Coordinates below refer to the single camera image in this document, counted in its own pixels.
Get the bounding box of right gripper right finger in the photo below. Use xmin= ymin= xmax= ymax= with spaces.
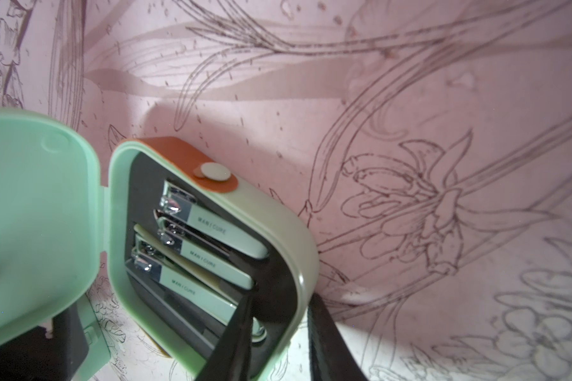
xmin=308 ymin=294 xmax=368 ymax=381

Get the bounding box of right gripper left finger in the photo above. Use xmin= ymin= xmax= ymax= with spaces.
xmin=195 ymin=295 xmax=254 ymax=381

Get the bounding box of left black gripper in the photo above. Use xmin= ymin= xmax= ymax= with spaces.
xmin=0 ymin=299 xmax=90 ymax=380

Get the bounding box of grey nail file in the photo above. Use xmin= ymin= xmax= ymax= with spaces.
xmin=125 ymin=260 xmax=225 ymax=360

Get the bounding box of green case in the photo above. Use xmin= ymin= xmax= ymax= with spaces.
xmin=0 ymin=108 xmax=319 ymax=380
xmin=73 ymin=295 xmax=111 ymax=381

